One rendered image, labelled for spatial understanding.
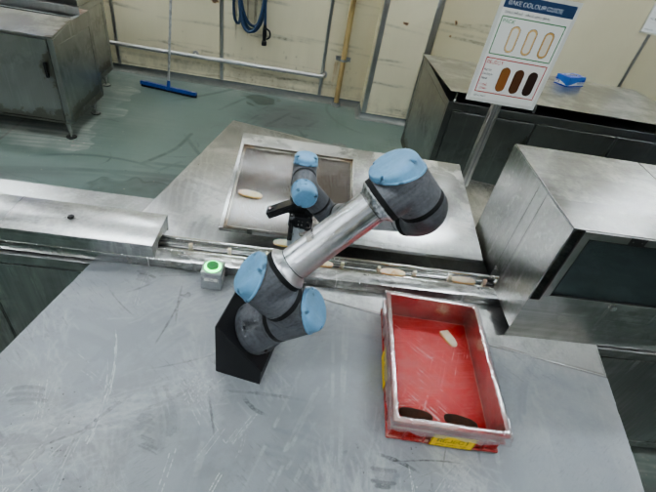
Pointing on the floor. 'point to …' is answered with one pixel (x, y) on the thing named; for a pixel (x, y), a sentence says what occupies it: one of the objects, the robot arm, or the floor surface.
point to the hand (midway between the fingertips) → (288, 241)
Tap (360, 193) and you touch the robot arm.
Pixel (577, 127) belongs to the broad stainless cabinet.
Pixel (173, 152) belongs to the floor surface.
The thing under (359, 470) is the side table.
